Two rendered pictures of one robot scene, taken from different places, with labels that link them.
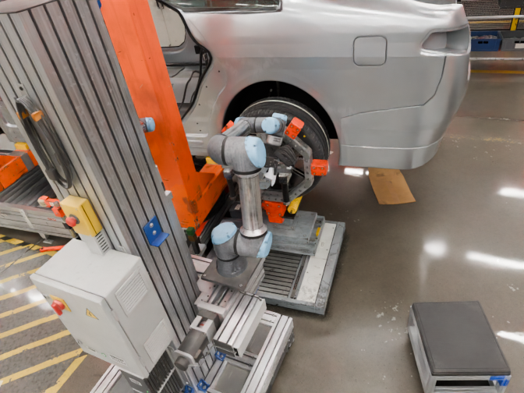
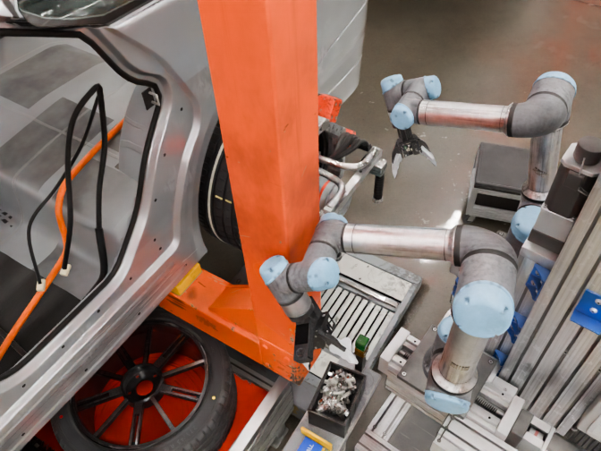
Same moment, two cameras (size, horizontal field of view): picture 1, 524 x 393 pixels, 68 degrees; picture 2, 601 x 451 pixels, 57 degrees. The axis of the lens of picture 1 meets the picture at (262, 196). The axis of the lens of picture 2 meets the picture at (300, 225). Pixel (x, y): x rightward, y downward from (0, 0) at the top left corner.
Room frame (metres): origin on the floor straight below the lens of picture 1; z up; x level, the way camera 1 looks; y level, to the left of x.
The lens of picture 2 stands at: (1.83, 1.46, 2.39)
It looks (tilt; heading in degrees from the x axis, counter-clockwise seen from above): 49 degrees down; 280
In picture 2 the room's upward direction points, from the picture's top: 3 degrees counter-clockwise
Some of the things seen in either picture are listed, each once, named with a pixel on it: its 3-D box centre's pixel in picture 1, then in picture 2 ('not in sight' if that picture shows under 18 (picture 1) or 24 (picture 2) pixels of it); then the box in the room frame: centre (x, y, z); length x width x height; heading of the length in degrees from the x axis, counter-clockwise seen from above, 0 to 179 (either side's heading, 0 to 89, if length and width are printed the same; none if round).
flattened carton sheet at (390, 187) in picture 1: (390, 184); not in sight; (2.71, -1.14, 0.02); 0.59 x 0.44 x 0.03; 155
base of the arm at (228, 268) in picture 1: (230, 257); not in sight; (1.29, 0.19, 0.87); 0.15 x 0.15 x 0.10
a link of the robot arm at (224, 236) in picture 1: (227, 239); (529, 230); (1.29, 0.19, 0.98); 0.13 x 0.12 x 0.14; 68
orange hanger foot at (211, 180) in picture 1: (208, 171); (213, 293); (2.36, 0.34, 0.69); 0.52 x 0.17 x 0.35; 155
